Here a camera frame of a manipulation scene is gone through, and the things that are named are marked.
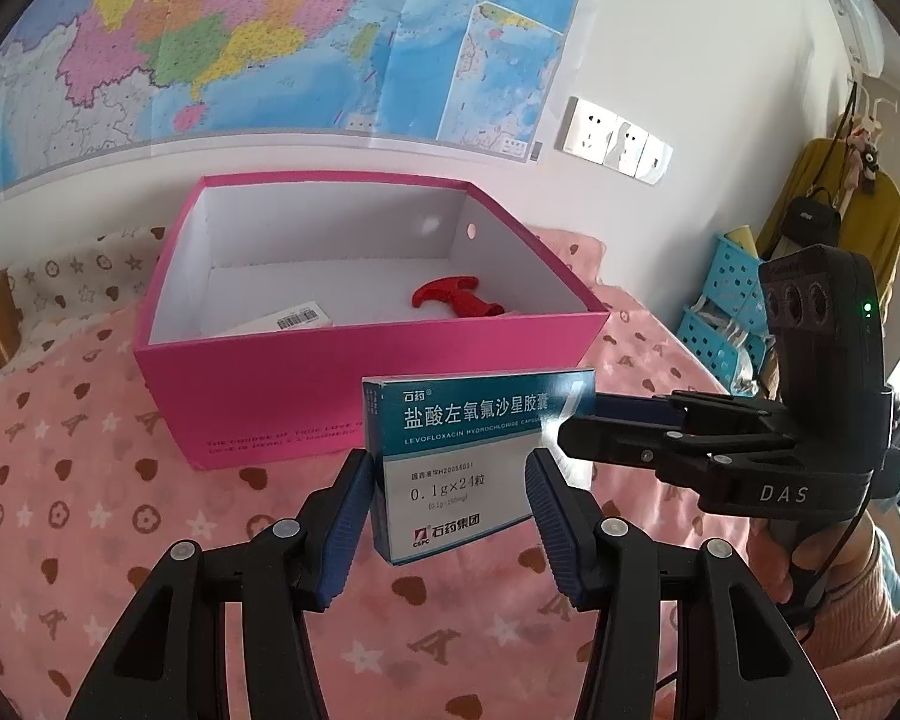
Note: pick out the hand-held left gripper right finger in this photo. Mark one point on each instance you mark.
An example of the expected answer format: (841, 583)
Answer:
(551, 517)

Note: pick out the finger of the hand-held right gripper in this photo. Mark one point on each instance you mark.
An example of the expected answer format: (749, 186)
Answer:
(637, 406)
(622, 442)

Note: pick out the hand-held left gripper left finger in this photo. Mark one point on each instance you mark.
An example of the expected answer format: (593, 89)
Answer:
(345, 517)

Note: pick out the teal and white medicine box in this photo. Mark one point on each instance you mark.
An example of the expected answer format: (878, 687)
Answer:
(457, 465)

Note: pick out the pink cardboard box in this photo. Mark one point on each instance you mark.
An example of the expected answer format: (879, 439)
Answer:
(270, 390)

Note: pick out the blue medicine box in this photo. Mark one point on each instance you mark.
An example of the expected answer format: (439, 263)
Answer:
(292, 317)

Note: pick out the person's right forearm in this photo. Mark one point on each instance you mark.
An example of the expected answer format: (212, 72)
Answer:
(877, 615)

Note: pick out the black shoulder bag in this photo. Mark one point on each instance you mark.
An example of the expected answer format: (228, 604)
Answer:
(810, 221)

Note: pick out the person's right hand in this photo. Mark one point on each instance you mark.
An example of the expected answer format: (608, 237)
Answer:
(847, 532)

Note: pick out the blue plastic basket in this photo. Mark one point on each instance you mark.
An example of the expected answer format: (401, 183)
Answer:
(735, 281)
(709, 364)

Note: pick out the white crumpled bag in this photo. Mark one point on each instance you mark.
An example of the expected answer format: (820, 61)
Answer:
(724, 322)

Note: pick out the yellow hanging garment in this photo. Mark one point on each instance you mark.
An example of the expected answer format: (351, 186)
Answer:
(870, 225)

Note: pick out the yellow packet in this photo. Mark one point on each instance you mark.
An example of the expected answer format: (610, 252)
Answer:
(741, 241)

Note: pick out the small plush toy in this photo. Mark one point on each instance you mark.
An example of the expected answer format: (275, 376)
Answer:
(866, 157)

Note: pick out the pink printed blanket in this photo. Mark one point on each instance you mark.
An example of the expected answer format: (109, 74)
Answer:
(82, 480)

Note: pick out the white air conditioner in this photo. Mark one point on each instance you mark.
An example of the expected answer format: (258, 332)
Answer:
(855, 22)

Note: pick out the white wall switch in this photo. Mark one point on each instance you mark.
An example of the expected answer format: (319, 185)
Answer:
(656, 157)

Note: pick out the white wall socket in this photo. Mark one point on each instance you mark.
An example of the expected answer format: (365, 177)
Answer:
(589, 127)
(628, 146)

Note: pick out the colourful wall map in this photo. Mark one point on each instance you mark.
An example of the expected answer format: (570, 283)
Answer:
(232, 30)

